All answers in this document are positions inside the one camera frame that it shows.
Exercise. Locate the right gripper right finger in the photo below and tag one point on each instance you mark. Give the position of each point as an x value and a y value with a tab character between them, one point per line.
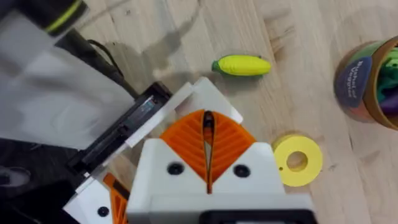
242	161

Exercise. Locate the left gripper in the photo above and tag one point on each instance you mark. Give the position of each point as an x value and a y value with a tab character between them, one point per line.
62	99

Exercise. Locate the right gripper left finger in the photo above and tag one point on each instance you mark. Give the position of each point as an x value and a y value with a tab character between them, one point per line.
174	161

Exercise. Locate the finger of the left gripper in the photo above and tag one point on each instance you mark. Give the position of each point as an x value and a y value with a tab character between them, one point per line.
211	93
93	205

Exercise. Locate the yellow toy corn cob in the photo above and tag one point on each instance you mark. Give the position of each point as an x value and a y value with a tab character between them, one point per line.
242	66

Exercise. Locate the yellow disc with holes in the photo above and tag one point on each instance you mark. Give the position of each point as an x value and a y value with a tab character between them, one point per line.
311	149

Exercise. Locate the brown tub of toys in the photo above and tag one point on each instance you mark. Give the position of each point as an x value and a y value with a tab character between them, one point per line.
351	81

